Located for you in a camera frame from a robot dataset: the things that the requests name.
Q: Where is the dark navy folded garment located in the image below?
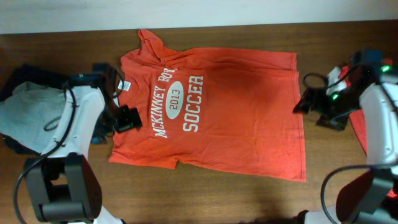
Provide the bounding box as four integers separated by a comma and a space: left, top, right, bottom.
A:
1, 64, 68, 156

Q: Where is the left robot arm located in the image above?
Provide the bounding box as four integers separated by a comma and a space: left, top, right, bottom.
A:
17, 63, 142, 223

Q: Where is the black cable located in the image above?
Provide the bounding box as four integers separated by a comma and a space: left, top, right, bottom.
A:
12, 72, 125, 224
302, 58, 398, 224

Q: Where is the orange soccer t-shirt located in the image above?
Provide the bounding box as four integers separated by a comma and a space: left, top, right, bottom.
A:
109, 29, 306, 182

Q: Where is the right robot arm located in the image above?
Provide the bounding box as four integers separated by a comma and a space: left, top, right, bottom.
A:
293, 49, 397, 223

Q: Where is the grey folded t-shirt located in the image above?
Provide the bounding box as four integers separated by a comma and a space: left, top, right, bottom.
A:
1, 82, 65, 154

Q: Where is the left black cable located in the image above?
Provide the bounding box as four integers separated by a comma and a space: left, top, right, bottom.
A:
12, 72, 125, 224

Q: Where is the red ribbed garment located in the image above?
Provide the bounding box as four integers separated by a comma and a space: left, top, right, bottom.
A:
338, 58, 397, 199

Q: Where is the right black cable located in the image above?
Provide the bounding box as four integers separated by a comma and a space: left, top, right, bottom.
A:
302, 58, 398, 224

